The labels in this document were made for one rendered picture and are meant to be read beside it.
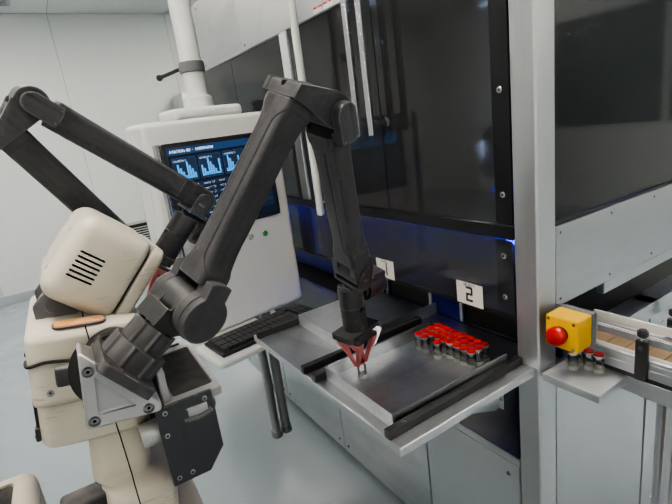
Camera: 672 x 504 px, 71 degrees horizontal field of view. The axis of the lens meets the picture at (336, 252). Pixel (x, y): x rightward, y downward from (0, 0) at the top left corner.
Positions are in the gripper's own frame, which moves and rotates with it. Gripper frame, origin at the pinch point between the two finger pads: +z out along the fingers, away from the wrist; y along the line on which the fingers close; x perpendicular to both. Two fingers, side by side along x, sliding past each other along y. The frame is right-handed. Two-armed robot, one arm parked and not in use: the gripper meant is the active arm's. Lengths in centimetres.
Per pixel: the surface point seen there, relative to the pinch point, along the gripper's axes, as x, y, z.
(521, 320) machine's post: -29.0, 24.1, -6.0
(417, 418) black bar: -20.9, -8.2, 2.2
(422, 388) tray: -14.8, 3.1, 4.3
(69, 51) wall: 513, 156, -145
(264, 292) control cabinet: 71, 27, 7
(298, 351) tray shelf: 24.6, 1.5, 5.4
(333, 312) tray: 33.6, 26.0, 6.6
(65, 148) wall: 518, 122, -46
